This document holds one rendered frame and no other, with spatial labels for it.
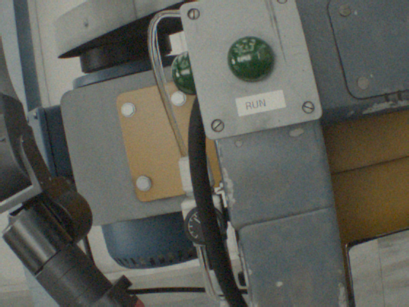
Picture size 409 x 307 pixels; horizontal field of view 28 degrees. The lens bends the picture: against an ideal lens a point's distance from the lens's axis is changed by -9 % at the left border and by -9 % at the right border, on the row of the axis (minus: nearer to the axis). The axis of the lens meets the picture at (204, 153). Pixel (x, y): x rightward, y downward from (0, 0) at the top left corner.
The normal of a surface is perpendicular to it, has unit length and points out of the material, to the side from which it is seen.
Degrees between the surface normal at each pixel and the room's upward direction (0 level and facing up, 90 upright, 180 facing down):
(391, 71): 90
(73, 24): 90
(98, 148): 90
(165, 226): 91
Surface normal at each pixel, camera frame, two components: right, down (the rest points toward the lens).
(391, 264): -0.07, 0.07
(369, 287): 0.18, 0.02
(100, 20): -0.81, 0.20
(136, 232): -0.29, 0.13
